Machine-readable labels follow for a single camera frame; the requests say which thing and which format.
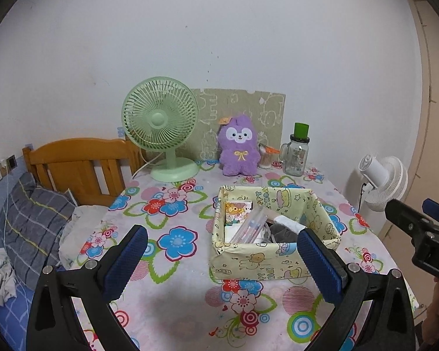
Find grey knit glove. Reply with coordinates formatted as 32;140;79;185
265;223;301;244

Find blue checked bedsheet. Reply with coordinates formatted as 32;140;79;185
0;281;37;351

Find white standing fan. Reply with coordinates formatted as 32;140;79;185
356;154;409;236

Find cotton swab jar orange lid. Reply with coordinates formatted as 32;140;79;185
258;142;280;169

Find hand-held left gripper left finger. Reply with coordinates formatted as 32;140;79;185
25;225;149;351

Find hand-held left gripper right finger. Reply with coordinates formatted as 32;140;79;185
296;228;416;351

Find green printed cardboard sheet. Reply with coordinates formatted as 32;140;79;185
190;88;287;161

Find yellow printed storage box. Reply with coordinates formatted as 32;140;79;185
209;186;342;282

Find white fan cord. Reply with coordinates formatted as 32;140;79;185
132;150;165;180

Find purple plush toy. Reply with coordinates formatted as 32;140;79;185
218;114;261;176

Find glass jar green lid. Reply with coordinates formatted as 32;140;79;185
279;122;311;176

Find grey plaid pillow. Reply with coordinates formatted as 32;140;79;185
0;172;76;289

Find clear plastic zip bags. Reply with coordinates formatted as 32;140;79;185
230;207;275;244

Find crumpled white cloth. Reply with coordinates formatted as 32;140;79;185
0;248;18;305

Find green desk fan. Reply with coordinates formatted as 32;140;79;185
122;77;199;183

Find beige door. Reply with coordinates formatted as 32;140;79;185
382;0;439;249

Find white pillow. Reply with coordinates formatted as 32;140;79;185
59;205;108;271

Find printed tissue packet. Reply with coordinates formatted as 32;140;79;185
225;200;253;225

